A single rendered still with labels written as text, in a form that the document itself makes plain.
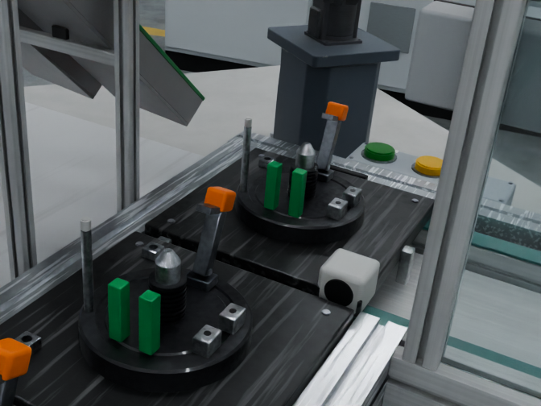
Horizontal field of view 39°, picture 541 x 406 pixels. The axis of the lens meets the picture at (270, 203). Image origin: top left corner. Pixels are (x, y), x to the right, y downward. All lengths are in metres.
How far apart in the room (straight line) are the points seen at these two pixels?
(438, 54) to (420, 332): 0.22
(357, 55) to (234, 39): 2.99
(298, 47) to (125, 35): 0.34
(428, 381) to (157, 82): 0.47
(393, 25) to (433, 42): 3.23
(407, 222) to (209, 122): 0.57
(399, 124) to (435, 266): 0.82
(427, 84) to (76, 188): 0.64
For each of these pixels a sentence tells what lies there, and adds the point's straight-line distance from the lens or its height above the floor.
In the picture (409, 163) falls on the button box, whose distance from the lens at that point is 1.00.
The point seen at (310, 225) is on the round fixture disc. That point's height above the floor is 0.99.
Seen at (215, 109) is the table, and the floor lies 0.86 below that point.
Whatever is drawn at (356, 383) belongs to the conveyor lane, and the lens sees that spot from 0.63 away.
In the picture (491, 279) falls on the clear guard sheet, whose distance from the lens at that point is 0.61.
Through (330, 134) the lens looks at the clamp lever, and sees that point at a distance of 0.85.
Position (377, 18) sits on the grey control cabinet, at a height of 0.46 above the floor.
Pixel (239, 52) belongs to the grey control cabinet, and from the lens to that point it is 4.06.
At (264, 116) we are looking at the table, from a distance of 1.37.
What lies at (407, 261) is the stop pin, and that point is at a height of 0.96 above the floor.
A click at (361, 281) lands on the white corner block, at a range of 0.69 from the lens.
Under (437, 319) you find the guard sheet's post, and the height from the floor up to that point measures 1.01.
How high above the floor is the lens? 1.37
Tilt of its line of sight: 28 degrees down
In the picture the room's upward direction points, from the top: 5 degrees clockwise
